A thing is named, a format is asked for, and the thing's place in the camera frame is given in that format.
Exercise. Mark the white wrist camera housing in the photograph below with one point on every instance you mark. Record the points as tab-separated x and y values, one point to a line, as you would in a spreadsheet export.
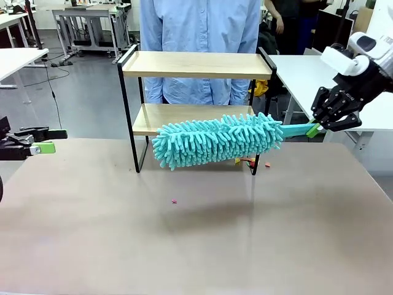
340	61

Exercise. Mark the large red paper scrap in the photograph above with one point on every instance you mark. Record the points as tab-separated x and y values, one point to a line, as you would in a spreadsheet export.
251	165

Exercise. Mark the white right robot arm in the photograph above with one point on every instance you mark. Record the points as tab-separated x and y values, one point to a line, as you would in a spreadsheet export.
383	46

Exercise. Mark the person right forearm blue sleeve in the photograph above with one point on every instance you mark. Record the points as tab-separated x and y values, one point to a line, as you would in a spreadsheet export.
153	90

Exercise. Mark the black upright pole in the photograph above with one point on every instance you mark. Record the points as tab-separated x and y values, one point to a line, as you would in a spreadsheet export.
344	18

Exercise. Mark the black flat panel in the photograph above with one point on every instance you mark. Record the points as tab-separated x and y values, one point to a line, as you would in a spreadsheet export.
331	30

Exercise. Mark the yellow bag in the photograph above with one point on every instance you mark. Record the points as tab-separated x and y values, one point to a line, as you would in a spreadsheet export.
261	87

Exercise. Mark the teal microfibre duster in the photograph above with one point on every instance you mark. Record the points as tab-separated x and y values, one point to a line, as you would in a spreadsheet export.
215	138

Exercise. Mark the yellow paper scrap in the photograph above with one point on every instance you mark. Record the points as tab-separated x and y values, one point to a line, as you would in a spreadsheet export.
238	160

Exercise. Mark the grey frame work table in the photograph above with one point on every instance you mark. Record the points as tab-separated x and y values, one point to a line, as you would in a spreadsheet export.
83	12

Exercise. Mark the bystander in black top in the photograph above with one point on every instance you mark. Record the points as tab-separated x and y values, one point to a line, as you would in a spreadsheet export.
287	9

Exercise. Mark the bystander in blue jeans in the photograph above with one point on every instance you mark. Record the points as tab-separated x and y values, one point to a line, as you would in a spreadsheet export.
308	33

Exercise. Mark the black jacket on chair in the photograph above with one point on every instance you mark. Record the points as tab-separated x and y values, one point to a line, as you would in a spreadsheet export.
267	43

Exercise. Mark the wooden shelf black metal frame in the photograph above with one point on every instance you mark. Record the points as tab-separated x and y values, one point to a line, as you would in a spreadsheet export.
196	64

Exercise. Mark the person in blue shirt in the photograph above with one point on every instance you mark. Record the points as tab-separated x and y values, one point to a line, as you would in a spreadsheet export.
199	30

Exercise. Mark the cardboard box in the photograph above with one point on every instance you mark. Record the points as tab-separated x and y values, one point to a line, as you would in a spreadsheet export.
365	18

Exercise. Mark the bystander bare hand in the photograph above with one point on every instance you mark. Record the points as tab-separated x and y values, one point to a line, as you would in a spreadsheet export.
279	27

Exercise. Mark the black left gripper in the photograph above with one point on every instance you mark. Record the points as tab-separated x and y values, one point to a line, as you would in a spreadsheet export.
12	144

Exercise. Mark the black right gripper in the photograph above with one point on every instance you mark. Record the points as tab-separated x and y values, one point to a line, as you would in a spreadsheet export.
359	89

